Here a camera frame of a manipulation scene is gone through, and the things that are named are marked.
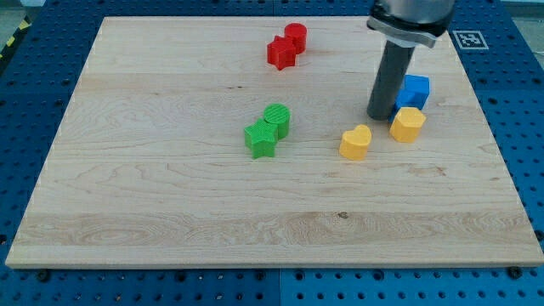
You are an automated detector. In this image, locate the green cylinder block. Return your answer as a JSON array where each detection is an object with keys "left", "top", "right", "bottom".
[{"left": 263, "top": 104, "right": 291, "bottom": 139}]

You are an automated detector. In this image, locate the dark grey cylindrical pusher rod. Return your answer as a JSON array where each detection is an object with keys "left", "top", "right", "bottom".
[{"left": 366, "top": 41, "right": 415, "bottom": 121}]

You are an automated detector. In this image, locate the green star block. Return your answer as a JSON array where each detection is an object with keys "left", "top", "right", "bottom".
[{"left": 244, "top": 118, "right": 278, "bottom": 159}]

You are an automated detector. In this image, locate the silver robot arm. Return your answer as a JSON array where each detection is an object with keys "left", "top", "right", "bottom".
[{"left": 366, "top": 0, "right": 455, "bottom": 121}]

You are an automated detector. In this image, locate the yellow heart block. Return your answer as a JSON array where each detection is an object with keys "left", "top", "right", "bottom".
[{"left": 338, "top": 124, "right": 372, "bottom": 161}]

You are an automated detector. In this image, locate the light wooden board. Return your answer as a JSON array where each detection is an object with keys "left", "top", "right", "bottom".
[{"left": 6, "top": 17, "right": 543, "bottom": 269}]

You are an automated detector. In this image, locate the white fiducial marker tag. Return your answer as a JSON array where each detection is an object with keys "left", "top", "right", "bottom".
[{"left": 452, "top": 30, "right": 489, "bottom": 50}]

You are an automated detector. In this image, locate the blue cube block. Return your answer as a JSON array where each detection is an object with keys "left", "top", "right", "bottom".
[{"left": 402, "top": 75, "right": 430, "bottom": 110}]

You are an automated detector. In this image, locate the yellow hexagon block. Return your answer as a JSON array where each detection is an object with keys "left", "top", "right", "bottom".
[{"left": 389, "top": 107, "right": 427, "bottom": 143}]

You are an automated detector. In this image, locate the red cylinder block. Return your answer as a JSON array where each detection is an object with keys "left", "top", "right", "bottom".
[{"left": 284, "top": 22, "right": 308, "bottom": 54}]

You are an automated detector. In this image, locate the red star block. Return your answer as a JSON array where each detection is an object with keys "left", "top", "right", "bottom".
[{"left": 267, "top": 36, "right": 297, "bottom": 71}]

